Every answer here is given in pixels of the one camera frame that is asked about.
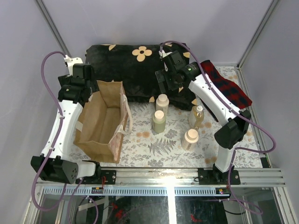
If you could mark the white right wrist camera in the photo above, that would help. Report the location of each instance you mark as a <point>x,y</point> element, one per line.
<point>166,58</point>

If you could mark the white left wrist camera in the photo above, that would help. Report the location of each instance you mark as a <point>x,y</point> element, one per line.
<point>70,62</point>

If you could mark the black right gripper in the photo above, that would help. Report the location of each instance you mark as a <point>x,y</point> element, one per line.
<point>162,76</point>

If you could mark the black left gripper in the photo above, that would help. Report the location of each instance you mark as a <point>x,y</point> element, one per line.
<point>65,80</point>

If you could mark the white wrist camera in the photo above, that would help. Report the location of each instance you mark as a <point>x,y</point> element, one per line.
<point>166,58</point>
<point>70,62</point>

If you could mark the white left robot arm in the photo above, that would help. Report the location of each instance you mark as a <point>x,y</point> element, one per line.
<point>54,163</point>

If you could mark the black floral blanket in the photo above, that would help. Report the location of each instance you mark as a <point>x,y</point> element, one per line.
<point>134,65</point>

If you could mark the green bottle wooden cap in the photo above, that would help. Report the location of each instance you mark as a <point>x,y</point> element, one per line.
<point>159,121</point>

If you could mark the cream bottle wooden cap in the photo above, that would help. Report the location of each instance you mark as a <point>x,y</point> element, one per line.
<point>190,139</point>

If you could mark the yellow liquid bottle white cap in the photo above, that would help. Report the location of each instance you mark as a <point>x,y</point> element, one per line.
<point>196,117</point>

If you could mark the red black plaid cloth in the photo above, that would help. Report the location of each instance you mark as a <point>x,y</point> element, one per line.
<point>228,88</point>

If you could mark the floral patterned table mat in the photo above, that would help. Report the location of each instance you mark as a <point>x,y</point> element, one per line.
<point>145,148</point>

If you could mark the aluminium mounting rail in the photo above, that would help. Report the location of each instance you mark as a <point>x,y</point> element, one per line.
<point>187,177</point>

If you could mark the beige bottle wooden cap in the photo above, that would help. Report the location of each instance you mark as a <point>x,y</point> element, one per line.
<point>162,103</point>

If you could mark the brown jute canvas bag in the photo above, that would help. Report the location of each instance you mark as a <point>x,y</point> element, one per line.
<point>105,120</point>

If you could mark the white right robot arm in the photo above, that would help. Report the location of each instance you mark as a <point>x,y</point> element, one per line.
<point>234,122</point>

